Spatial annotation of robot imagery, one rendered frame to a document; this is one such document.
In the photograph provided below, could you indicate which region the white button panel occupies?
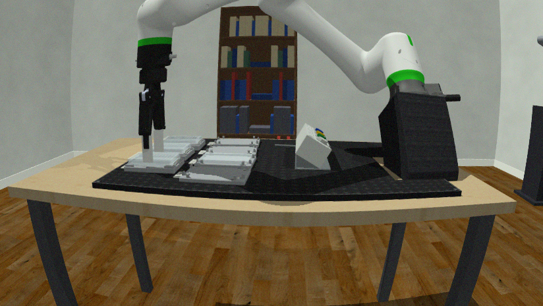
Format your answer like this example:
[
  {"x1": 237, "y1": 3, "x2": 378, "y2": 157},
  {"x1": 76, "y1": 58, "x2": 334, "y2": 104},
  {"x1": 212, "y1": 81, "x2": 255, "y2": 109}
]
[{"x1": 275, "y1": 123, "x2": 331, "y2": 170}]

